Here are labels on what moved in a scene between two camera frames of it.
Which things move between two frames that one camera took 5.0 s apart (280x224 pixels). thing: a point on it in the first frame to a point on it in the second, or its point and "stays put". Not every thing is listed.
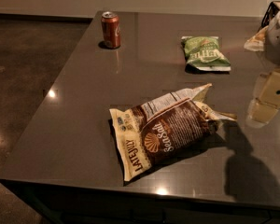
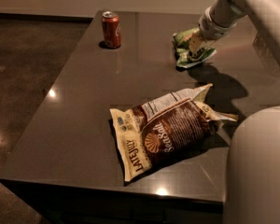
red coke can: [111, 27] stays put
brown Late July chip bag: [150, 132] stays put
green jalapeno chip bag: [204, 53] to [185, 57]
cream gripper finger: [273, 89] to [195, 42]
